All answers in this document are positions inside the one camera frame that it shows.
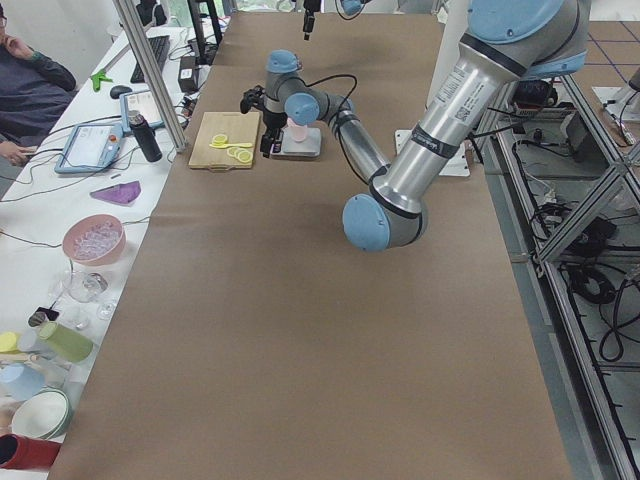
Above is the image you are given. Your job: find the aluminium frame post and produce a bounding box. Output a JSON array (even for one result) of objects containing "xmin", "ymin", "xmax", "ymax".
[{"xmin": 113, "ymin": 0, "xmax": 187, "ymax": 153}]

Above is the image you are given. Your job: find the green cup lying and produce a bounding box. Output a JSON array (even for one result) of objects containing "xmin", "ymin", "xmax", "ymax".
[{"xmin": 37, "ymin": 321, "xmax": 93, "ymax": 363}]

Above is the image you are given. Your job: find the yellow plastic knife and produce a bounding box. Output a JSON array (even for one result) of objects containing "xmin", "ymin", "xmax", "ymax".
[{"xmin": 209, "ymin": 142, "xmax": 253, "ymax": 149}]

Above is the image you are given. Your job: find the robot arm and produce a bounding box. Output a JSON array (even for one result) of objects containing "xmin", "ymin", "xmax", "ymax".
[
  {"xmin": 302, "ymin": 0, "xmax": 369, "ymax": 41},
  {"xmin": 241, "ymin": 1, "xmax": 591, "ymax": 251}
]

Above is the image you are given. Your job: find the digital kitchen scale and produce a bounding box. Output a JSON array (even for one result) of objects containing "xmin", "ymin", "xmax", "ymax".
[{"xmin": 271, "ymin": 128, "xmax": 322, "ymax": 160}]

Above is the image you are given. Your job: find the black water bottle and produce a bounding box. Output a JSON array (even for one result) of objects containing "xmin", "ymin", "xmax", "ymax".
[{"xmin": 128, "ymin": 110, "xmax": 162, "ymax": 163}]

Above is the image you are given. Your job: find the bamboo cutting board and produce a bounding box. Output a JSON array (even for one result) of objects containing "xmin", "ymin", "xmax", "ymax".
[{"xmin": 188, "ymin": 112, "xmax": 261, "ymax": 171}]

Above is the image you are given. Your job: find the teach pendant tablet far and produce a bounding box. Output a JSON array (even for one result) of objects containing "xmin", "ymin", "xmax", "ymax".
[{"xmin": 119, "ymin": 90, "xmax": 164, "ymax": 135}]

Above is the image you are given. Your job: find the green plastic clip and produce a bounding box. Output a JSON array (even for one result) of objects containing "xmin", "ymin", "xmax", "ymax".
[{"xmin": 90, "ymin": 69, "xmax": 113, "ymax": 92}]

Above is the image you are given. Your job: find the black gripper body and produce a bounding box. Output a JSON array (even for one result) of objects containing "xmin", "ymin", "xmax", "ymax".
[
  {"xmin": 263, "ymin": 108, "xmax": 283, "ymax": 132},
  {"xmin": 303, "ymin": 0, "xmax": 320, "ymax": 15}
]

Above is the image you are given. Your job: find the seated person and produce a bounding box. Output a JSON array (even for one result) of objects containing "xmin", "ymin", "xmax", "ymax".
[{"xmin": 1, "ymin": 15, "xmax": 77, "ymax": 166}]

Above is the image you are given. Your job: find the lemon slice front left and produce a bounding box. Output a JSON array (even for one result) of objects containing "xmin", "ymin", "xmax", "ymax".
[{"xmin": 210, "ymin": 134, "xmax": 229, "ymax": 148}]

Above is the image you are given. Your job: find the wine glass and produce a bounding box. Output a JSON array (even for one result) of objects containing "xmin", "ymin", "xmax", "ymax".
[{"xmin": 66, "ymin": 272, "xmax": 117, "ymax": 321}]

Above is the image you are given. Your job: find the pink cup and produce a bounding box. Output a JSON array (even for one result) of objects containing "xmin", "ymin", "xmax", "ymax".
[{"xmin": 286, "ymin": 118, "xmax": 308, "ymax": 143}]

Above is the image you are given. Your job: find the light blue cup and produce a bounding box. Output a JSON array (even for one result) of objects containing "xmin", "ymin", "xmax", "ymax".
[{"xmin": 1, "ymin": 363, "xmax": 46, "ymax": 401}]

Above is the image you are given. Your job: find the teach pendant tablet near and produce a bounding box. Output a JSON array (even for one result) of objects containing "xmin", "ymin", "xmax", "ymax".
[{"xmin": 54, "ymin": 123, "xmax": 124, "ymax": 175}]

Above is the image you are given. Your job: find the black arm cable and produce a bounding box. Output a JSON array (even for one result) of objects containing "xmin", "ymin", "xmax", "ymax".
[{"xmin": 299, "ymin": 73, "xmax": 359, "ymax": 121}]

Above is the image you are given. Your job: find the pink bowl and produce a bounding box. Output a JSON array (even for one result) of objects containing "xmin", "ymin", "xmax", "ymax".
[{"xmin": 62, "ymin": 214, "xmax": 126, "ymax": 266}]

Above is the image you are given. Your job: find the white green bowl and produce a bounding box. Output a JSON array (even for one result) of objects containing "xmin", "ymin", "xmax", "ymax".
[{"xmin": 11, "ymin": 389, "xmax": 73, "ymax": 440}]

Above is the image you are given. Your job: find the lemon slice lower right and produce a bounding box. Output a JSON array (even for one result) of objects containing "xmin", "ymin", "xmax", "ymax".
[{"xmin": 226, "ymin": 147, "xmax": 245, "ymax": 158}]

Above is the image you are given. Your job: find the teach pendant tablet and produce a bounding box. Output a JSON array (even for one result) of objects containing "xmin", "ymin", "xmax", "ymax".
[
  {"xmin": 119, "ymin": 90, "xmax": 164, "ymax": 135},
  {"xmin": 54, "ymin": 123, "xmax": 124, "ymax": 175}
]

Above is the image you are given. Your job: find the black keyboard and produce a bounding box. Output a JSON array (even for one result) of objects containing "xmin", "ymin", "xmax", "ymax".
[{"xmin": 129, "ymin": 34, "xmax": 172, "ymax": 85}]

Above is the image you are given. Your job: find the red cup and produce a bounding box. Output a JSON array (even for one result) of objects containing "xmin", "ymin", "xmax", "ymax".
[{"xmin": 1, "ymin": 434, "xmax": 62, "ymax": 472}]

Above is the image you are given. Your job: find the black computer mouse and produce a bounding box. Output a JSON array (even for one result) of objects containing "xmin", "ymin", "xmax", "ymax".
[{"xmin": 109, "ymin": 85, "xmax": 132, "ymax": 100}]

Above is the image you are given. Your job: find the yellow cup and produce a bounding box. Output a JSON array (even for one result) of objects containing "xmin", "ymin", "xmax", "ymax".
[{"xmin": 0, "ymin": 331, "xmax": 20, "ymax": 354}]

